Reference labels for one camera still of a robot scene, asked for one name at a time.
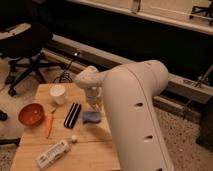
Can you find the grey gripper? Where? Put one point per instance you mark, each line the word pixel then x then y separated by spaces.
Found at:
pixel 94 95

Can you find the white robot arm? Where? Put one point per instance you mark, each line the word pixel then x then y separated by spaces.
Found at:
pixel 126 92

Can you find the black and white striped block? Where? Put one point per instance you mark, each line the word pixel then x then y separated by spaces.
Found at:
pixel 72 116

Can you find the white paper cup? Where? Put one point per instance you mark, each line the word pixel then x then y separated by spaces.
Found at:
pixel 58 93

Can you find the orange carrot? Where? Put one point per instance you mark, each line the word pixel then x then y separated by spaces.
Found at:
pixel 48 123

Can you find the white bottle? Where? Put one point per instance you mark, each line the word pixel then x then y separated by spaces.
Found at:
pixel 55 152

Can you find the orange bowl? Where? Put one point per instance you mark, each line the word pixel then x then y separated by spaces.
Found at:
pixel 31 115

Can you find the black object left edge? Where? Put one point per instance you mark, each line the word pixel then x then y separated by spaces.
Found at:
pixel 3 116

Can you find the black office chair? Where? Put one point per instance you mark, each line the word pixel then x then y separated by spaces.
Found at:
pixel 22 39

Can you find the black chair base far right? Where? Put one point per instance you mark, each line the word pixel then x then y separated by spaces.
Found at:
pixel 205 12

